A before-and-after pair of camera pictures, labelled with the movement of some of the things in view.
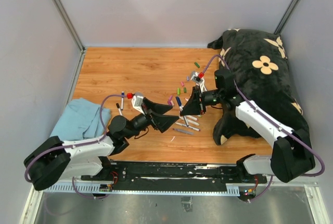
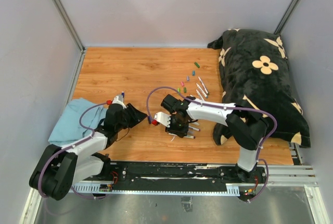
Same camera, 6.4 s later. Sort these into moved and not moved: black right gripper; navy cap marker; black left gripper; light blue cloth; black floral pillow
Moved: navy cap marker; black right gripper; black left gripper
Not moved: light blue cloth; black floral pillow
